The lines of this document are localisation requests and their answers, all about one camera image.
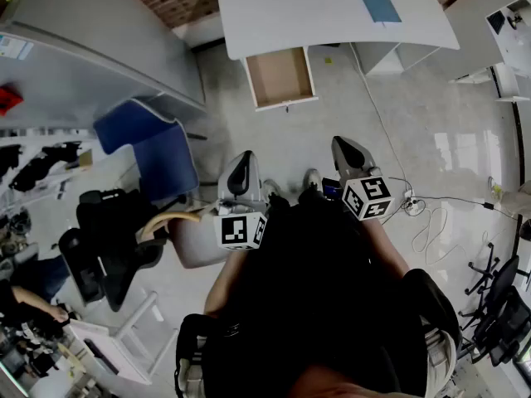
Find person's left grey shoe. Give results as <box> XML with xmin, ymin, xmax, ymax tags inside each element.
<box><xmin>261</xmin><ymin>177</ymin><xmax>284</xmax><ymax>201</ymax></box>

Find person's grey shoe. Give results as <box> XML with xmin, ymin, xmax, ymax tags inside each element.
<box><xmin>261</xmin><ymin>177</ymin><xmax>284</xmax><ymax>201</ymax></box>
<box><xmin>302</xmin><ymin>167</ymin><xmax>323</xmax><ymax>191</ymax></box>

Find person's black shirt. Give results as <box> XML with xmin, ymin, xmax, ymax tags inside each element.
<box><xmin>176</xmin><ymin>221</ymin><xmax>462</xmax><ymax>398</ymax></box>

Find grey side table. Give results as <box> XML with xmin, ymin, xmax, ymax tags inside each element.
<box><xmin>442</xmin><ymin>0</ymin><xmax>506</xmax><ymax>85</ymax></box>

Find white desk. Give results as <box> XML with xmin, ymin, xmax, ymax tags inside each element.
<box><xmin>213</xmin><ymin>0</ymin><xmax>461</xmax><ymax>77</ymax></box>

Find blue and white paper label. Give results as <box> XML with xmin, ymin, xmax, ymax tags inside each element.
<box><xmin>0</xmin><ymin>34</ymin><xmax>35</xmax><ymax>61</ymax></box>

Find wooden armrest chair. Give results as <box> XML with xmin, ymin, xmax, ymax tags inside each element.
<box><xmin>135</xmin><ymin>208</ymin><xmax>234</xmax><ymax>269</ymax></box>

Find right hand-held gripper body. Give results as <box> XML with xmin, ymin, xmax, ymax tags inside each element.
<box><xmin>321</xmin><ymin>164</ymin><xmax>396</xmax><ymax>222</ymax></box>

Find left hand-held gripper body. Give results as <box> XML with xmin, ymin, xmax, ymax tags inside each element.
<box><xmin>212</xmin><ymin>195</ymin><xmax>270</xmax><ymax>251</ymax></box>

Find person's left forearm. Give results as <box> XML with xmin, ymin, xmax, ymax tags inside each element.
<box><xmin>202</xmin><ymin>245</ymin><xmax>251</xmax><ymax>319</ymax></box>

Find black bags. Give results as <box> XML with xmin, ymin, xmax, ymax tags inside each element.
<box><xmin>0</xmin><ymin>140</ymin><xmax>83</xmax><ymax>193</ymax></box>

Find black swivel chair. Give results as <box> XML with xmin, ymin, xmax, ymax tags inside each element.
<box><xmin>457</xmin><ymin>241</ymin><xmax>531</xmax><ymax>368</ymax></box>

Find blue padded chair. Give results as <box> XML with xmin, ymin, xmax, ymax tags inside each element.
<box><xmin>92</xmin><ymin>96</ymin><xmax>202</xmax><ymax>203</ymax></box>

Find white power strip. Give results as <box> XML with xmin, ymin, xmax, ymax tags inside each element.
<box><xmin>401</xmin><ymin>188</ymin><xmax>422</xmax><ymax>217</ymax></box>

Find blue notebook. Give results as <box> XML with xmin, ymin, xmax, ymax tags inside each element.
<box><xmin>357</xmin><ymin>0</ymin><xmax>403</xmax><ymax>26</ymax></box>

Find person's right forearm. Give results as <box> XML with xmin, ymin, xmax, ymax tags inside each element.
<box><xmin>359</xmin><ymin>216</ymin><xmax>412</xmax><ymax>282</ymax></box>

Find person's face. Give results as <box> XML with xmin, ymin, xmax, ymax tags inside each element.
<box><xmin>296</xmin><ymin>373</ymin><xmax>402</xmax><ymax>398</ymax></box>

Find red box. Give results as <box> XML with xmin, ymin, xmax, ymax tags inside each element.
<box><xmin>0</xmin><ymin>82</ymin><xmax>25</xmax><ymax>118</ymax></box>

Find looped white cable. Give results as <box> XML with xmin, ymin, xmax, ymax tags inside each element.
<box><xmin>410</xmin><ymin>206</ymin><xmax>470</xmax><ymax>265</ymax></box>

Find black office chair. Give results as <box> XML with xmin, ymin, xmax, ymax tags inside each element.
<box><xmin>57</xmin><ymin>187</ymin><xmax>168</xmax><ymax>313</ymax></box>

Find white shelf cabinet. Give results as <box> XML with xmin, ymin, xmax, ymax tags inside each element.
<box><xmin>484</xmin><ymin>0</ymin><xmax>531</xmax><ymax>104</ymax></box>

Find person's right grey shoe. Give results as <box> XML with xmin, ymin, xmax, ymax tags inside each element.
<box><xmin>302</xmin><ymin>167</ymin><xmax>323</xmax><ymax>191</ymax></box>

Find long white cable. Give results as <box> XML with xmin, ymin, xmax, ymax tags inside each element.
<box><xmin>348</xmin><ymin>42</ymin><xmax>416</xmax><ymax>201</ymax></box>

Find person's black trousers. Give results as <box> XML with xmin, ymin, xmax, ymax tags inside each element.
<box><xmin>265</xmin><ymin>182</ymin><xmax>366</xmax><ymax>265</ymax></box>

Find person's beige bag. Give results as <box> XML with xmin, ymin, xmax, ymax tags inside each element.
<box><xmin>422</xmin><ymin>328</ymin><xmax>458</xmax><ymax>398</ymax></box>

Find small white table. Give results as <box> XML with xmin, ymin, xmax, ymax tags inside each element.
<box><xmin>67</xmin><ymin>291</ymin><xmax>180</xmax><ymax>386</ymax></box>

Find long black cable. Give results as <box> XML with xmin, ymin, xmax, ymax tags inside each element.
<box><xmin>388</xmin><ymin>175</ymin><xmax>520</xmax><ymax>224</ymax></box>

